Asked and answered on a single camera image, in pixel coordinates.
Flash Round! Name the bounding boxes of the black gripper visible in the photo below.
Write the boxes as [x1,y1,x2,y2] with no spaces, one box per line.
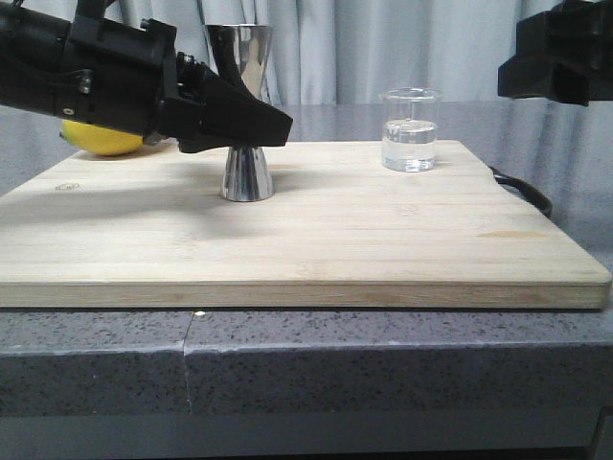
[497,1,612,106]
[1,1,293,153]

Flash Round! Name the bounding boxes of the steel double jigger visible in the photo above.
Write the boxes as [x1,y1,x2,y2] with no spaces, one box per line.
[205,24,274,202]

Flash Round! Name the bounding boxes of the small glass beaker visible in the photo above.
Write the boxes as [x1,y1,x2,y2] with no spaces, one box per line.
[380,87,442,173]

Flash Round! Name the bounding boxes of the grey curtain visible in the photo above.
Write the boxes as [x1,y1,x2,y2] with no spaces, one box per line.
[102,0,613,105]

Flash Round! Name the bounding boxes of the yellow lemon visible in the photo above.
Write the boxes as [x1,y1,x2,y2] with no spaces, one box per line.
[60,120,144,156]

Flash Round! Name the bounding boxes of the wooden cutting board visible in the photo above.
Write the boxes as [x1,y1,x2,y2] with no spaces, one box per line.
[1,141,611,309]

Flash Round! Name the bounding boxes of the black board handle strap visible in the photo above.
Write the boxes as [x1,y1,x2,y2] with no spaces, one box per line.
[487,165,554,217]

